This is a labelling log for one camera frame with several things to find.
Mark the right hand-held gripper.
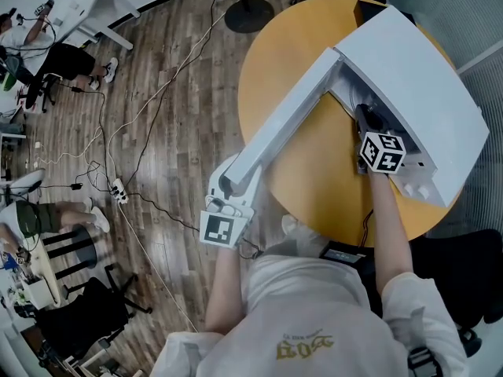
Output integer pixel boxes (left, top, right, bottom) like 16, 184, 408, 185
355, 105, 407, 175

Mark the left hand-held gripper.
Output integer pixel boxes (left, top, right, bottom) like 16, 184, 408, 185
199, 159, 263, 249

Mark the white microwave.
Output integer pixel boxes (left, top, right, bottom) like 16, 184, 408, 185
223, 5, 490, 208

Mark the person's left forearm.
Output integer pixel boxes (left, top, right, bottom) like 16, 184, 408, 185
204, 245, 252, 333

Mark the person's right forearm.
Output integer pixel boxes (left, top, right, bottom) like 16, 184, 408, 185
367, 170, 413, 294

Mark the person's left hand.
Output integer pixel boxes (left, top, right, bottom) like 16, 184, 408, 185
207, 197, 241, 216

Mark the person's white shoe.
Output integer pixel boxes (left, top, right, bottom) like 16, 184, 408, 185
281, 214, 318, 247

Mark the white power strip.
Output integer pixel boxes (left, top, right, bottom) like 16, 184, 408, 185
111, 178, 130, 205

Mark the black waist device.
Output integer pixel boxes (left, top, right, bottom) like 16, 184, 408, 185
318, 240, 369, 267

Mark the person's white shirt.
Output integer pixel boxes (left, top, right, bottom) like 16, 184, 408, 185
151, 249, 471, 377

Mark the black standing fan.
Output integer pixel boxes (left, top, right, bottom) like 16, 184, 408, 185
225, 0, 275, 34

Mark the black round stool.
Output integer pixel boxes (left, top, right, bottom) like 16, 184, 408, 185
42, 225, 98, 282

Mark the light wooden curved desk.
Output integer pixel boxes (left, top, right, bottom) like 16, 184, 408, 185
19, 233, 62, 309

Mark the black floor cable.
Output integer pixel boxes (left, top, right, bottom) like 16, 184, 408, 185
39, 0, 221, 235

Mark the white floor cable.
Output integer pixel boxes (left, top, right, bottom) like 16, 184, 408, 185
33, 0, 256, 333

